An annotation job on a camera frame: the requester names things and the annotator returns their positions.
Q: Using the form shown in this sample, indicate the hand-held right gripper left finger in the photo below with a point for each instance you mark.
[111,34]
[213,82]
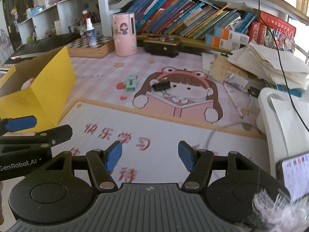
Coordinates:
[113,156]

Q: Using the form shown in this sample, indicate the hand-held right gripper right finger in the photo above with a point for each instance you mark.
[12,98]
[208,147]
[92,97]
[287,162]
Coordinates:
[185,156]

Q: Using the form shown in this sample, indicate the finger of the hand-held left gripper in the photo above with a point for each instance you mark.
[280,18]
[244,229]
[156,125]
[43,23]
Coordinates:
[20,123]
[55,133]

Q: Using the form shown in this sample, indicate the pink plush toy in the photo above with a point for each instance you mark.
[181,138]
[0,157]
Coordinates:
[26,83]

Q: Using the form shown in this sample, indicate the yellow cardboard box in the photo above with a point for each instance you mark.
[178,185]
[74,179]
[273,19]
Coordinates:
[43,87]

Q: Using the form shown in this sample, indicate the black binder clip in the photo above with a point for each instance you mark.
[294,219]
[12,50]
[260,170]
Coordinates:
[161,85]

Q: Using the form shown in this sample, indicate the pink printed desk mat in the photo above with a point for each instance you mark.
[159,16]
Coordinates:
[169,130]

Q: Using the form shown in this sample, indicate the white pen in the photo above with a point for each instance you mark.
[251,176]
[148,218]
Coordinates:
[233,100]

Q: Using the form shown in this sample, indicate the black electronic keyboard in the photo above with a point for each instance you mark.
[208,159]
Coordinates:
[41,47]

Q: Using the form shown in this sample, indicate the wooden chessboard box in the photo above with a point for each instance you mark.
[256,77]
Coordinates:
[96,50]

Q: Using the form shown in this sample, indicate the white lap desk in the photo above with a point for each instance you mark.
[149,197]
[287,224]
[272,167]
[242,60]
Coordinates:
[284,125]

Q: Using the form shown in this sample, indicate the white spray bottle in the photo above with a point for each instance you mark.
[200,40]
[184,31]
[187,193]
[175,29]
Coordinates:
[91,35]

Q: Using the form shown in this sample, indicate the grey fuzzy microphone cover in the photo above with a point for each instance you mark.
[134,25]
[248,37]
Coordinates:
[277,212]

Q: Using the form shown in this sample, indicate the dark brown box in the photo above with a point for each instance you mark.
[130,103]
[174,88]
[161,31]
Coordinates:
[159,48]

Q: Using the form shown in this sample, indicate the black smartphone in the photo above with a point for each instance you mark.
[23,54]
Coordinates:
[297,176]

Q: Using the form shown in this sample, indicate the pink cylindrical container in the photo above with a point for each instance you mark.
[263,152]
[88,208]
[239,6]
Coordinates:
[124,41]

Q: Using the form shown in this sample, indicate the red bottle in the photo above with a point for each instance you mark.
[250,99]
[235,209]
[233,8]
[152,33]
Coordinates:
[84,20]

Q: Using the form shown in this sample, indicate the white side shelf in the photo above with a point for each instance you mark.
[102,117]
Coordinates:
[67,12]

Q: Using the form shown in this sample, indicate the stack of papers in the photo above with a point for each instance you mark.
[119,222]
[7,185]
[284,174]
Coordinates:
[265,62]

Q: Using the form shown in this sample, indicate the white desk hutch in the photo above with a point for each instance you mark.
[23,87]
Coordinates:
[102,4]

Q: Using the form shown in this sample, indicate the row of books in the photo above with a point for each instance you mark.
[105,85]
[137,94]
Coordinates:
[181,14]

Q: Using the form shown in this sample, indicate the red gift box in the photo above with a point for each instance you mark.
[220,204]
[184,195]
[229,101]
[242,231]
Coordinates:
[277,24]

